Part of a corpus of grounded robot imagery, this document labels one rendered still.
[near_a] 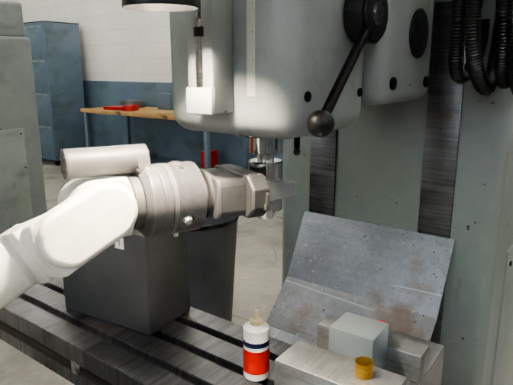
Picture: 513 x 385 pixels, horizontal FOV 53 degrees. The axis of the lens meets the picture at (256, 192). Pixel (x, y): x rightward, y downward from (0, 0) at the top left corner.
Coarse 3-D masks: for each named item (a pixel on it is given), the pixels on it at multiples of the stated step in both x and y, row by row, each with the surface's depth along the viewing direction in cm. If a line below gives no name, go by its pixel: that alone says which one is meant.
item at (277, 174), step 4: (256, 172) 68; (260, 172) 68; (264, 172) 68; (268, 172) 68; (272, 172) 68; (276, 172) 69; (280, 172) 69; (268, 176) 68; (272, 176) 68; (276, 176) 69; (280, 176) 69; (280, 200) 70; (272, 204) 69; (276, 204) 70; (280, 204) 70; (272, 208) 69; (276, 208) 70; (280, 208) 71; (268, 212) 70
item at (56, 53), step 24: (24, 24) 724; (48, 24) 702; (72, 24) 730; (48, 48) 707; (72, 48) 735; (48, 72) 712; (72, 72) 740; (48, 96) 720; (72, 96) 746; (48, 120) 731; (72, 120) 752; (48, 144) 743; (72, 144) 757
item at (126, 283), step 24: (120, 240) 90; (144, 240) 87; (168, 240) 92; (96, 264) 94; (120, 264) 91; (144, 264) 88; (168, 264) 93; (72, 288) 99; (96, 288) 96; (120, 288) 92; (144, 288) 89; (168, 288) 94; (96, 312) 97; (120, 312) 94; (144, 312) 91; (168, 312) 95
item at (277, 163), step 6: (252, 162) 69; (258, 162) 68; (264, 162) 68; (270, 162) 68; (276, 162) 69; (282, 162) 70; (252, 168) 69; (258, 168) 68; (264, 168) 68; (270, 168) 68; (276, 168) 68
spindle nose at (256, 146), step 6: (252, 138) 68; (258, 138) 67; (264, 138) 67; (270, 138) 67; (276, 138) 68; (252, 144) 68; (258, 144) 67; (264, 144) 67; (270, 144) 67; (276, 144) 68; (282, 144) 69; (252, 150) 68; (258, 150) 68; (264, 150) 67; (270, 150) 68; (276, 150) 68; (282, 150) 69
